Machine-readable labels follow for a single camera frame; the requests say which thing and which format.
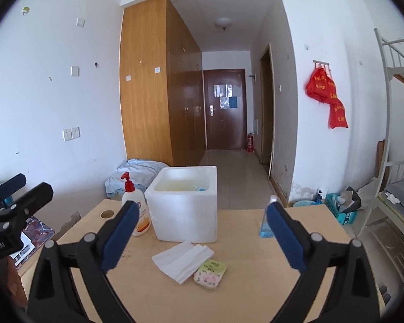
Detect blue spray bottle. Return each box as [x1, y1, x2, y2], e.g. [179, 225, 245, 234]
[259, 195, 278, 238]

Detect papers on door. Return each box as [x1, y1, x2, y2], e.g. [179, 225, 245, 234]
[214, 83, 238, 110]

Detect white foam box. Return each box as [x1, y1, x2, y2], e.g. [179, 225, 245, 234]
[145, 166, 218, 243]

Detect colourful printed magazine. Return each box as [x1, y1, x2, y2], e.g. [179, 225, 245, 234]
[12, 217, 56, 270]

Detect floral tissue packet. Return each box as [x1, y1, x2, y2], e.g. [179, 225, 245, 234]
[193, 259, 228, 290]

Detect white metal bunk bed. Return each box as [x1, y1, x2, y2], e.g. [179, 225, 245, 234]
[357, 28, 404, 286]

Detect teal plastic basket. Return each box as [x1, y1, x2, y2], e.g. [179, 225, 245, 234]
[324, 193, 359, 225]

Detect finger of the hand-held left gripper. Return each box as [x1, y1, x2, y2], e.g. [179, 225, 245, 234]
[0, 173, 27, 206]
[0, 182, 54, 227]

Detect grey blanket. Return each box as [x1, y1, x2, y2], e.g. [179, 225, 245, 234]
[380, 179, 404, 211]

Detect light blue bedding pile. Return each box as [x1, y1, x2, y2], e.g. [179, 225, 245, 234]
[104, 158, 170, 197]

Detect white lotion pump bottle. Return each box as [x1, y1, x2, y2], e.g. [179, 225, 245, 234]
[120, 171, 152, 237]

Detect white double wall socket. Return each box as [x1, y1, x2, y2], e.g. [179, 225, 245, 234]
[62, 127, 81, 142]

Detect leaning wooden board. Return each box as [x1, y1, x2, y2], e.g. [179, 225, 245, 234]
[374, 139, 391, 189]

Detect wooden side door frame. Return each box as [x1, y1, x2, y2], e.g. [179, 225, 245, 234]
[259, 44, 277, 175]

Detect white folded tissue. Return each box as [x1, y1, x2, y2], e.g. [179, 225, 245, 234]
[151, 240, 214, 285]

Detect person's left hand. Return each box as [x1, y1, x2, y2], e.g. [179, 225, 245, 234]
[0, 255, 28, 310]

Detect dark brown door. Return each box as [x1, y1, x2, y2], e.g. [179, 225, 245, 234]
[203, 68, 246, 150]

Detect black plastic bag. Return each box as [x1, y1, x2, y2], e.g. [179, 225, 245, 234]
[337, 186, 362, 212]

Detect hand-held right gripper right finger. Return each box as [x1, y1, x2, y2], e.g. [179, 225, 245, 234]
[267, 202, 381, 323]

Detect wooden wardrobe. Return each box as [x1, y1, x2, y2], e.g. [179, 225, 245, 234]
[119, 0, 207, 167]

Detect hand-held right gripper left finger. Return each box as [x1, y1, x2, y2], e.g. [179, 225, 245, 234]
[27, 200, 140, 323]

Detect red hanging bags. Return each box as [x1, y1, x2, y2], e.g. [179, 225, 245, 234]
[305, 66, 349, 129]

